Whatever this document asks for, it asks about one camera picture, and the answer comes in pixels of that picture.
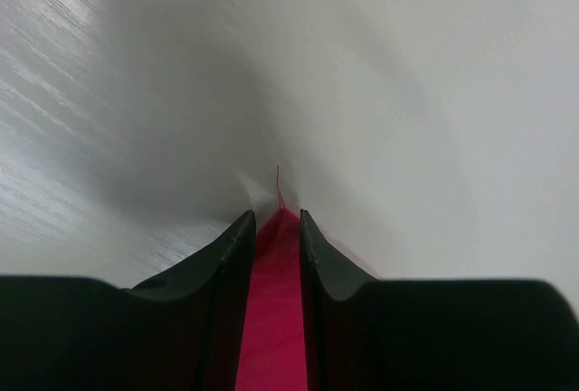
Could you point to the magenta t shirt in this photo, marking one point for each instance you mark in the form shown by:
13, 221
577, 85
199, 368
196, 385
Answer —
273, 348

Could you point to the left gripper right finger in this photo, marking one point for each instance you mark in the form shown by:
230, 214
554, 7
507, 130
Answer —
363, 333

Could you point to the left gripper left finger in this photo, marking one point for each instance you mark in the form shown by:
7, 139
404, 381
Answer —
180, 329

